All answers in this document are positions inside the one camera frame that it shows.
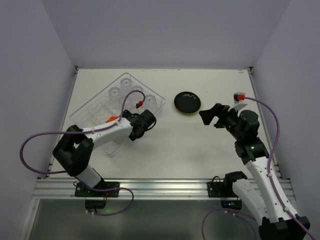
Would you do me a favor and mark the green round plate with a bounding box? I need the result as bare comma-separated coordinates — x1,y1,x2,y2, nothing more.
177,111,199,117

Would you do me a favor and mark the black round plate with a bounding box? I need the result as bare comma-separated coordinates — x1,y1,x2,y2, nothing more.
173,91,202,114

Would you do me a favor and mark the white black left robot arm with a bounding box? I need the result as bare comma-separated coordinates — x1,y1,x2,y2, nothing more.
52,110,157,190

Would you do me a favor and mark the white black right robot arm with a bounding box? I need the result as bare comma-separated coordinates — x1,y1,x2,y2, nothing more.
199,103,310,240

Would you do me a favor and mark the clear dish rack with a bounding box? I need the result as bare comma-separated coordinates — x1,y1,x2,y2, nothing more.
68,72,166,158

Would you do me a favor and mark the orange plastic bowl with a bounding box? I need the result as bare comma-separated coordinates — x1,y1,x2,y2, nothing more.
106,116,118,123

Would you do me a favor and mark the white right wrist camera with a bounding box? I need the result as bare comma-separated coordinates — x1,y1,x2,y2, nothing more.
232,92,248,112

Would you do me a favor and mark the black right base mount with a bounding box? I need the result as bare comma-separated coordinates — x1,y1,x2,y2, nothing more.
206,171,248,211

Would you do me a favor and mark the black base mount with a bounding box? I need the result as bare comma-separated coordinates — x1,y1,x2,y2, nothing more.
74,180,120,212
206,171,248,211

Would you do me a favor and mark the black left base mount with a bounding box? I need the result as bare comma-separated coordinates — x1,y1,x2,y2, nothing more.
74,180,120,212

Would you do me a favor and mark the aluminium front rail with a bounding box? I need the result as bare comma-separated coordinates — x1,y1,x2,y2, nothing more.
32,177,293,201

